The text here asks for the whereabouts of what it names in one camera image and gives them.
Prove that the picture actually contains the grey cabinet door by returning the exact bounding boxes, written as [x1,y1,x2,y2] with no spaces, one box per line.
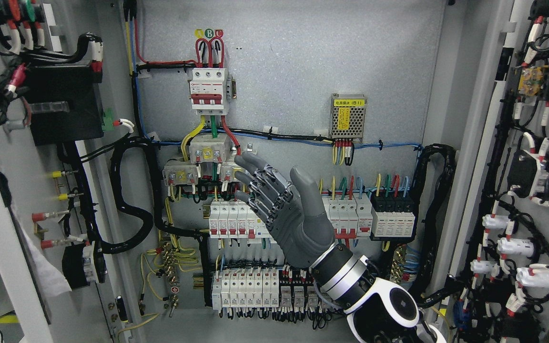
[422,0,549,343]
[0,0,142,343]

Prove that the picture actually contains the metal mesh power supply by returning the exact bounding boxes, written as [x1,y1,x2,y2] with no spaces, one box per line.
[328,93,367,142]

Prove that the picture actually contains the lower relay and breaker row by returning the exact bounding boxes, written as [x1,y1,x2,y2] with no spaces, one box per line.
[211,265,342,328]

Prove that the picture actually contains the rotary selector switch left door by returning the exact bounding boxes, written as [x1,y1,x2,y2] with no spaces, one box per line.
[62,242,107,290]

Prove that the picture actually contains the grey current transformer cluster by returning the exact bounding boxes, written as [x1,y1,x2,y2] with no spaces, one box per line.
[162,134,245,187]

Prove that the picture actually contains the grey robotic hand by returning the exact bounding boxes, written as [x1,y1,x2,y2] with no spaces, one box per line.
[234,152,334,268]

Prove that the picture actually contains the black digital power meter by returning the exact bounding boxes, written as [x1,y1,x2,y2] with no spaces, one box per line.
[24,64,104,146]

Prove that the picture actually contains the black corrugated cable conduit left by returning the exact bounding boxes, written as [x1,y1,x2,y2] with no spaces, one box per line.
[58,136,208,255]

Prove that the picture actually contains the white socket breaker row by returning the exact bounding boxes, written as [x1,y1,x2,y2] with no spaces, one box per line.
[208,196,373,248]

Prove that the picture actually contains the black surge protector module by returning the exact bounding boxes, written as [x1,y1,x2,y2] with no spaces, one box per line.
[370,192,416,243]

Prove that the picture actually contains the black corrugated cable conduit right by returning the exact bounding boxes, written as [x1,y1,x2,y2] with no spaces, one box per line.
[406,144,458,309]

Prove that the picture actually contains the black corrugated cable conduit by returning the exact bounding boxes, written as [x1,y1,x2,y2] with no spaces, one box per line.
[58,136,208,255]
[406,144,458,309]

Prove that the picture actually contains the yellow terminal post pair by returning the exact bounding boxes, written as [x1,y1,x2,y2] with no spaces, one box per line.
[50,170,84,201]

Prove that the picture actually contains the red three-pole main breaker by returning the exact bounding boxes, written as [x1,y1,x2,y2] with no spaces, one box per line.
[189,68,232,116]

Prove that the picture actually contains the red terminal post pair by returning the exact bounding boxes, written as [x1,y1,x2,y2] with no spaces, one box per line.
[31,210,87,250]

